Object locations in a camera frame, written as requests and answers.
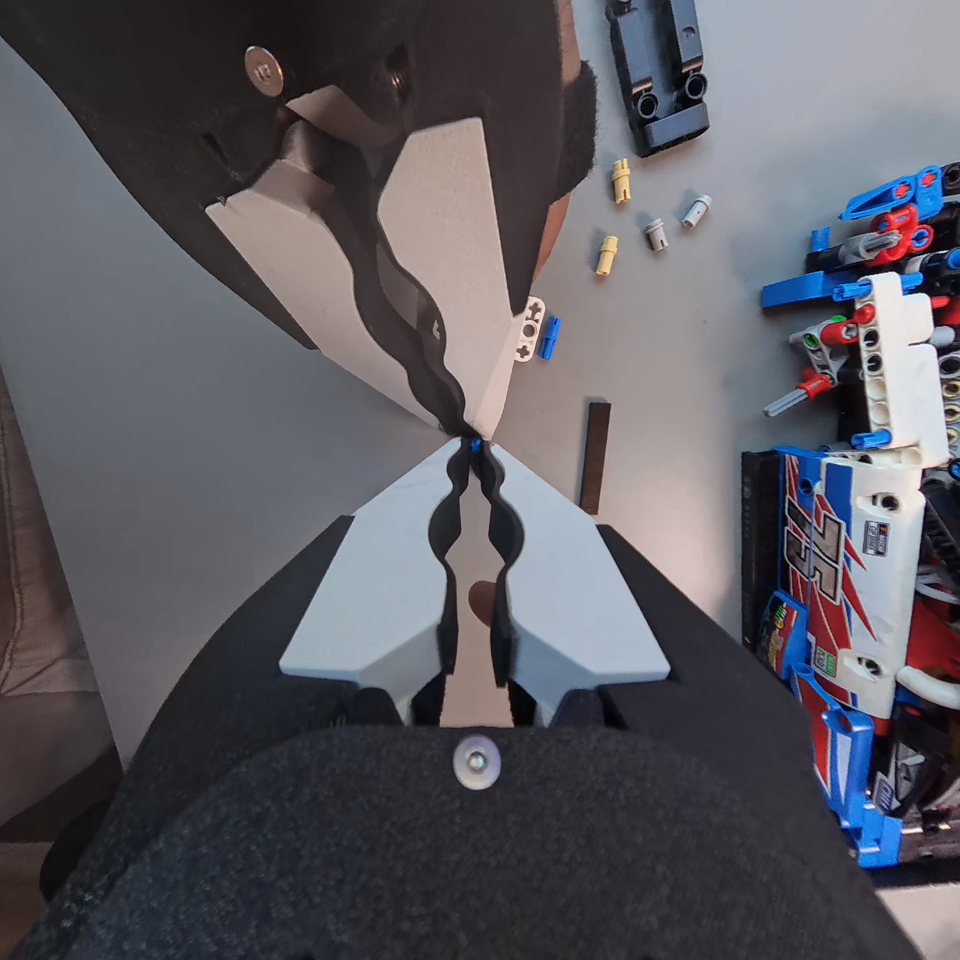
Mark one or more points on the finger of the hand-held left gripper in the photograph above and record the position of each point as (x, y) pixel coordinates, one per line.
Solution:
(457, 225)
(300, 262)

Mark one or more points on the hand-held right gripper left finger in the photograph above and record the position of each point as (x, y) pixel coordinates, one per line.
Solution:
(367, 600)

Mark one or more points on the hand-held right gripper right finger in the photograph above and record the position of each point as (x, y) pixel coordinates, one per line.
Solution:
(585, 600)

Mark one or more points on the person's left hand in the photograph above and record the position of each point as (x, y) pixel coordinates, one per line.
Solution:
(551, 232)

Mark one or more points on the person's right hand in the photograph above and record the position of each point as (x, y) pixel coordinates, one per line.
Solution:
(484, 600)

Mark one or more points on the dark flat long tile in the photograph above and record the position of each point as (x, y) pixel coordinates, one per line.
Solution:
(595, 457)

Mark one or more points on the tan connector pin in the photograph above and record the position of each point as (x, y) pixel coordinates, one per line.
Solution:
(621, 181)
(607, 255)

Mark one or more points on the dark grey connector pin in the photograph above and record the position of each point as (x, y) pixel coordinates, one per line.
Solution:
(656, 234)

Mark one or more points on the light grey connector pin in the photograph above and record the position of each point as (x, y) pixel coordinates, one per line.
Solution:
(696, 211)

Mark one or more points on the toy brick race car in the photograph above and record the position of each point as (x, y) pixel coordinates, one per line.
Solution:
(862, 525)

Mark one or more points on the white curved frame brick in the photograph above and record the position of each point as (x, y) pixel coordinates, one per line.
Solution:
(531, 330)

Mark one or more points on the black rectangular frame brick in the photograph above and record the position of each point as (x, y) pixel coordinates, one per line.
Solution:
(660, 45)

